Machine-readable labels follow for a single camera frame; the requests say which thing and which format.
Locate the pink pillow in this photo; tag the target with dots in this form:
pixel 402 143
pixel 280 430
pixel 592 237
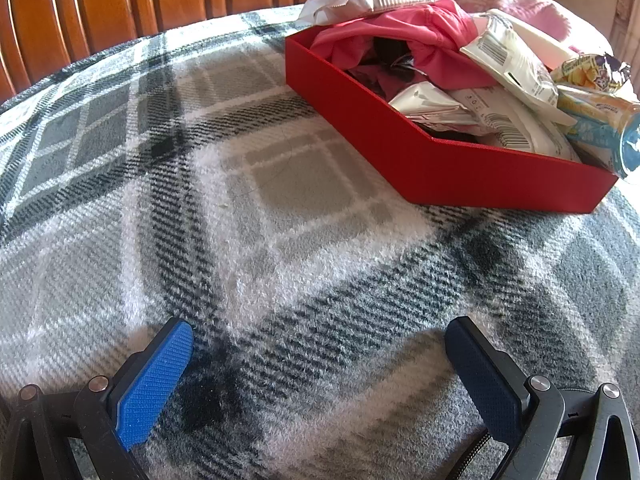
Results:
pixel 530 7

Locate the red container box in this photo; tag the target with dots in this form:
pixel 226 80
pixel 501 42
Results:
pixel 450 170

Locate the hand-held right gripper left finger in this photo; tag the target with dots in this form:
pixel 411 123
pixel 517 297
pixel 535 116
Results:
pixel 150 385

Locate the black cloth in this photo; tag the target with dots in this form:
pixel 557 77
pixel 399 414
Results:
pixel 387 50

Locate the yellow and purple candy wrapper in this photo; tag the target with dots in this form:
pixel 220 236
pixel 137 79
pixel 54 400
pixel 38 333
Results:
pixel 585 67

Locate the yellow and blue snack packet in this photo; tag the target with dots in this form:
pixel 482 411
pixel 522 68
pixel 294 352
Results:
pixel 595 120

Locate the pink cloth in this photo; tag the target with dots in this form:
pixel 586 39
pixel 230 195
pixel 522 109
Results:
pixel 440 30

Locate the wooden slatted headboard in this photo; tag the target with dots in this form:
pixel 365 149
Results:
pixel 150 0

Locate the white packet with barcode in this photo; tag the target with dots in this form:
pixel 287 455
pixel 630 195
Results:
pixel 530 130
pixel 515 60

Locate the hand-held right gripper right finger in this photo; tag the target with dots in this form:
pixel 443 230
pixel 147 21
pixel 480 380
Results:
pixel 480 375

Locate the silver foil packet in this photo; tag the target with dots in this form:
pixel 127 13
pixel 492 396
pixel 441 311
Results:
pixel 425 102

